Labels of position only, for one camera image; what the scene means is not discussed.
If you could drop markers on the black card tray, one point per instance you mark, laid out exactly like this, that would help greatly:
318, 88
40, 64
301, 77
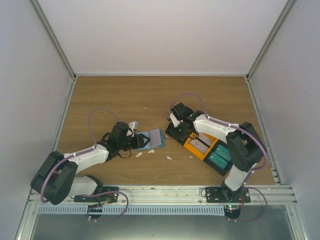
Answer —
176, 134
215, 167

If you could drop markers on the black card tray far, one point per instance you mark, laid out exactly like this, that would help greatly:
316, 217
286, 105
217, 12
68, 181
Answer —
176, 134

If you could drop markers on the black card tray near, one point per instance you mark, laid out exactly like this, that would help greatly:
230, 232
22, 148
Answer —
215, 167

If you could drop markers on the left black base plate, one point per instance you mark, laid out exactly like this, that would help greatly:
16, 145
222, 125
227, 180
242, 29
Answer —
106, 194

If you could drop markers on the aluminium front rail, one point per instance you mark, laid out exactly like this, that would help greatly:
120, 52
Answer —
189, 195

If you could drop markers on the slotted grey cable duct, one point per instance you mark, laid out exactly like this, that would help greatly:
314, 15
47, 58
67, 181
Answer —
134, 210

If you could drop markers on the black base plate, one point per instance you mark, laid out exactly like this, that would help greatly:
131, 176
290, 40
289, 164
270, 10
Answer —
106, 194
218, 194

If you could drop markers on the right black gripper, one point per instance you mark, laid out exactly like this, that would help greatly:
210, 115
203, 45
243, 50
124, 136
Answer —
175, 135

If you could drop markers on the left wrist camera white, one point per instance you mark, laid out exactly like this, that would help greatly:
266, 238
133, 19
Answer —
134, 125

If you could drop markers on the pink white card in orange tray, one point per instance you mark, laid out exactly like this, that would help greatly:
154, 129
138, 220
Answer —
202, 143

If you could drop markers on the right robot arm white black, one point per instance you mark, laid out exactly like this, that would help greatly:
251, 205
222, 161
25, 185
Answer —
232, 150

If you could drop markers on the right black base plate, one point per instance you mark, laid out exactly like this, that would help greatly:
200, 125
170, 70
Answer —
218, 194

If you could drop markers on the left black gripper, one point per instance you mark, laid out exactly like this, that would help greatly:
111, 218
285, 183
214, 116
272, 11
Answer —
139, 143

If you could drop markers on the orange card tray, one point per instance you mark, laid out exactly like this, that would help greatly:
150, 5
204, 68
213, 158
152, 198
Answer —
196, 152

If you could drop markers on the teal credit card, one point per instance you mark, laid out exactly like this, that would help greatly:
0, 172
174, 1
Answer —
220, 157

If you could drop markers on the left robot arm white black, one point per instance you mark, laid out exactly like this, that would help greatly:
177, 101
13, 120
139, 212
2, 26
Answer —
57, 177

